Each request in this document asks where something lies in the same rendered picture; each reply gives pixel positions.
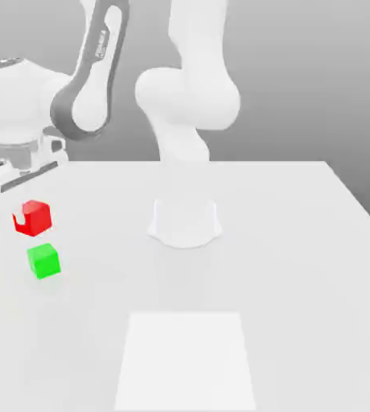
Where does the small red cube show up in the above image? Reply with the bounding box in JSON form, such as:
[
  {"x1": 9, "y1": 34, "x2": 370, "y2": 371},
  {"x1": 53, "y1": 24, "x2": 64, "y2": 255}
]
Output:
[{"x1": 12, "y1": 199, "x2": 53, "y2": 238}]

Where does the small green cube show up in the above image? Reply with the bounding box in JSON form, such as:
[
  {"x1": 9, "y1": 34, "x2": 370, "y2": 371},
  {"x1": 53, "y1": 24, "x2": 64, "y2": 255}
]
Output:
[{"x1": 26, "y1": 242, "x2": 62, "y2": 280}]

